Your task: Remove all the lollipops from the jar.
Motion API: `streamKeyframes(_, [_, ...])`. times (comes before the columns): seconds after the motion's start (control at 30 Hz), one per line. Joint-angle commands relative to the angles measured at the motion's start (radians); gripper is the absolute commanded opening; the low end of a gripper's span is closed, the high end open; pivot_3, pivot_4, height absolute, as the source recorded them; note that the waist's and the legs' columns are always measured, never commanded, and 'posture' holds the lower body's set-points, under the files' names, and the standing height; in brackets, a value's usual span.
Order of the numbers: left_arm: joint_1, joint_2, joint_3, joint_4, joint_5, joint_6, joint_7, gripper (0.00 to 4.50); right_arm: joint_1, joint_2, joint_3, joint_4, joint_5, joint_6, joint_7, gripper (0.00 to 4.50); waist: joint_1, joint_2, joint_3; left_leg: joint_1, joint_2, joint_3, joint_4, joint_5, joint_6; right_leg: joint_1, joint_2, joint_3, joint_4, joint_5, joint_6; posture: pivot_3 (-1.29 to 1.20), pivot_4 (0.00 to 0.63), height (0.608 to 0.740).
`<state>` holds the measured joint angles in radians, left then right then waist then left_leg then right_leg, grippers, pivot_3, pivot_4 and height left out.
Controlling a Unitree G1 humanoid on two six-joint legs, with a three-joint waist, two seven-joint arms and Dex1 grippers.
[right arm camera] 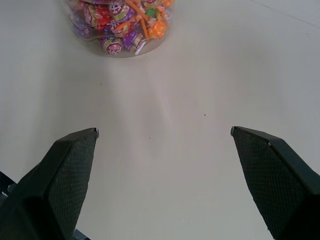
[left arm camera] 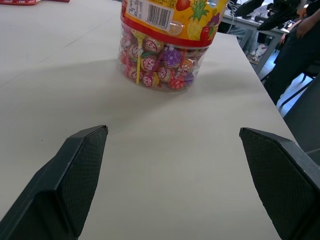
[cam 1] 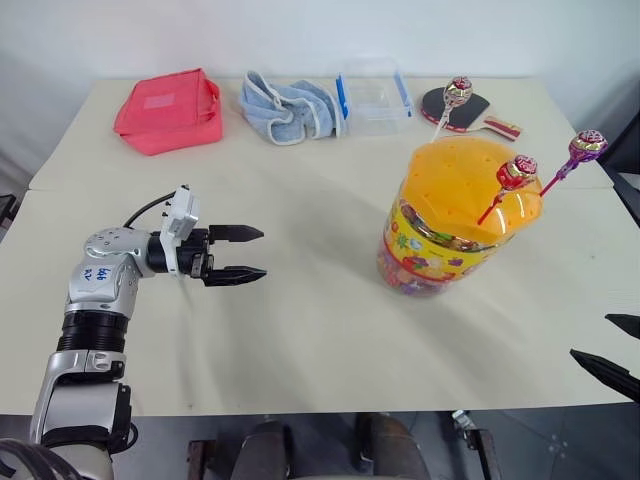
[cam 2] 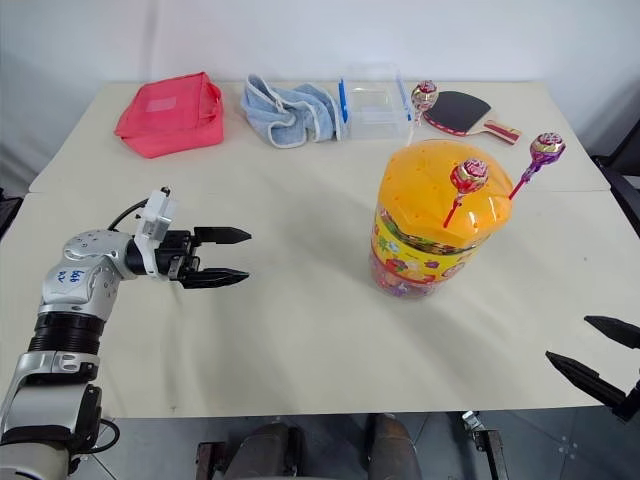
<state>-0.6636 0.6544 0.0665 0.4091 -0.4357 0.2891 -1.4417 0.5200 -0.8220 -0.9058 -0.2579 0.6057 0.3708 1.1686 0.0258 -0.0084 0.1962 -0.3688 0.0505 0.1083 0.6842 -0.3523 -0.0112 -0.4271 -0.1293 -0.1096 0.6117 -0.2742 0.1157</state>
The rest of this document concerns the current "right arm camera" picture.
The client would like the red white wrapped lollipop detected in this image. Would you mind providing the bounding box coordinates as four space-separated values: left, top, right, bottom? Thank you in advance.
100 37 125 57
109 21 136 39

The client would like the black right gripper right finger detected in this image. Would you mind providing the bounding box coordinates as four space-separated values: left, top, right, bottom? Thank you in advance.
230 126 320 240

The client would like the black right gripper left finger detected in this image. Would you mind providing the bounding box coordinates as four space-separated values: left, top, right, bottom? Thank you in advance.
0 127 100 240

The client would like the purple wrapped lollipop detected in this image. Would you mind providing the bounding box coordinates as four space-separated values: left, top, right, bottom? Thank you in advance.
70 14 94 39
121 29 146 52
107 0 137 25

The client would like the clear plastic lollipop jar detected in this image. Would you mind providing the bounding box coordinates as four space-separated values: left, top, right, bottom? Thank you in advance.
62 0 176 59

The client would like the orange wrapped lollipop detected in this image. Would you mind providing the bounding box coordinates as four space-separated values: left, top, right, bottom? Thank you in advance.
146 19 167 41
157 0 174 11

